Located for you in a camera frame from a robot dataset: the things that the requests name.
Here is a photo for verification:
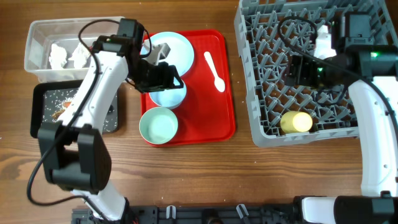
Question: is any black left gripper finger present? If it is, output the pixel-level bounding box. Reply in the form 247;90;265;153
139;86;170;93
168;65;184;89

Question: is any light blue bowl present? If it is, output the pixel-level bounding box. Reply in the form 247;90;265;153
149;85;187;110

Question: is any light blue plate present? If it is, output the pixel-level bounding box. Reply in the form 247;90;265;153
150;32;195;77

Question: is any mint green bowl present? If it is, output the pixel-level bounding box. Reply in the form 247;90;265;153
139;107;178;145

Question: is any white plastic spoon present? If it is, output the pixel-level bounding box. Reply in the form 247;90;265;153
204;52;226;92

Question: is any yellow plastic cup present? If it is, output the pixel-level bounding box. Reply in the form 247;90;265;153
280;111;313;134

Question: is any white tissue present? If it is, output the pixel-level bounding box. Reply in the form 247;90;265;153
49;44;67;70
68;43;91;69

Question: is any white rice pile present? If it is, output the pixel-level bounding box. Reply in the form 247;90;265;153
42;88;118;134

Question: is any brown food scrap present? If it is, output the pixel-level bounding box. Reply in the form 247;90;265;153
52;110;65;120

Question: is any orange carrot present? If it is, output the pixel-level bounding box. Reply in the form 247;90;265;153
62;101;71;109

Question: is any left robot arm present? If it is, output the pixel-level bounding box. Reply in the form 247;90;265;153
36;19;184;223

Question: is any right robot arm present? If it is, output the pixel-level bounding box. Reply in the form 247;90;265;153
284;12;397;223

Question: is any grey dishwasher rack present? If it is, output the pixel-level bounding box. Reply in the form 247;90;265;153
234;0;397;147

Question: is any black waste tray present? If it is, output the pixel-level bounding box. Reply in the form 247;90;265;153
30;80;119;138

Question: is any red plastic tray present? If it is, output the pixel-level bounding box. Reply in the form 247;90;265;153
141;29;236;146

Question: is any clear plastic bin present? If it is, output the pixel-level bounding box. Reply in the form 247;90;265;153
24;16;125;83

